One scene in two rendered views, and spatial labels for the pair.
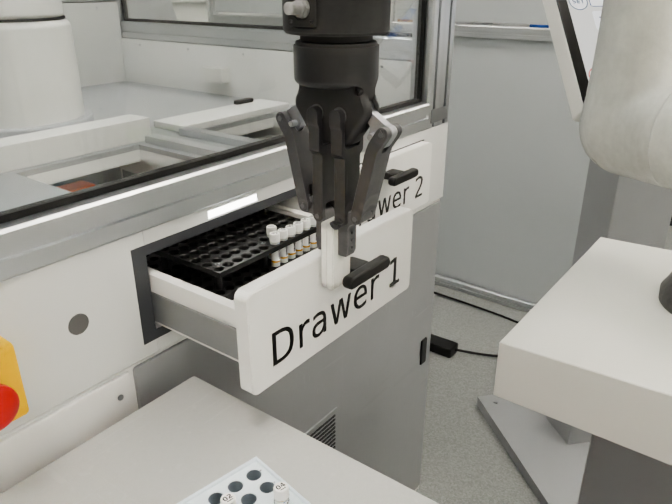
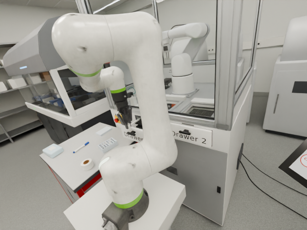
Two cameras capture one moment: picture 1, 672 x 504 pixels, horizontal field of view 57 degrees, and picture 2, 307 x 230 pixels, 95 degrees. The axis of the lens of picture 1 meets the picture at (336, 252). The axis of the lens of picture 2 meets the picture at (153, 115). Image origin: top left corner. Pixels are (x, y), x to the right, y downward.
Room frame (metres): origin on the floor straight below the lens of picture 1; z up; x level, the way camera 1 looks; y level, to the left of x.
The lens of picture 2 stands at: (0.81, -0.82, 1.39)
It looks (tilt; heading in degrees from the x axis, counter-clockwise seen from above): 25 degrees down; 94
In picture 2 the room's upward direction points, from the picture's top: 10 degrees counter-clockwise
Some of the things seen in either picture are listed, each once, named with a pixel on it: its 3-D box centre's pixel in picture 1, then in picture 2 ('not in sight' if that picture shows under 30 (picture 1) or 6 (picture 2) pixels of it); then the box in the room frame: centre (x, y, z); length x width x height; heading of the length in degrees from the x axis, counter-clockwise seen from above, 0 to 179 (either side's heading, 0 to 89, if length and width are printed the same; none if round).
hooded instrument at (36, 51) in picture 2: not in sight; (82, 94); (-0.48, 1.44, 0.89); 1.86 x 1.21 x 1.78; 143
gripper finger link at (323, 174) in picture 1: (325, 163); (126, 115); (0.57, 0.01, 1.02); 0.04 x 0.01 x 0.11; 143
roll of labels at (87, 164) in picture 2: not in sight; (87, 164); (0.27, -0.13, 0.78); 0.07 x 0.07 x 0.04
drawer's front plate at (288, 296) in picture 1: (337, 288); (135, 134); (0.60, 0.00, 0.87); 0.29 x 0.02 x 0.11; 143
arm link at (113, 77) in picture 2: not in sight; (113, 79); (0.56, 0.00, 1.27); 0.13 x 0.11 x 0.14; 27
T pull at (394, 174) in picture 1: (397, 175); (185, 131); (0.92, -0.09, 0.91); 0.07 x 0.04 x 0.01; 143
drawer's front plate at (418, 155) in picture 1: (381, 191); (187, 133); (0.94, -0.07, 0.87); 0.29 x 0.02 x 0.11; 143
